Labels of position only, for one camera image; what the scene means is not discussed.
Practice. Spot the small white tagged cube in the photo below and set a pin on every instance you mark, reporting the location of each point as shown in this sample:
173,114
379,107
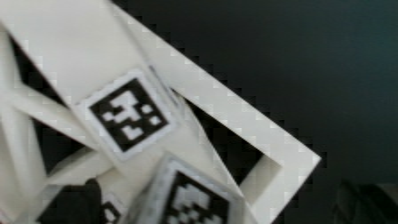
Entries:
187,198

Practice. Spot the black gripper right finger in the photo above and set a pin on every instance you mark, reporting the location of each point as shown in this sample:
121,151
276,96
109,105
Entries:
366,203

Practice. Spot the long white chair back post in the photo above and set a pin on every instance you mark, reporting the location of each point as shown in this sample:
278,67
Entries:
109,102

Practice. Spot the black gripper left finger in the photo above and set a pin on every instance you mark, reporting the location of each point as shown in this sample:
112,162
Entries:
73,207

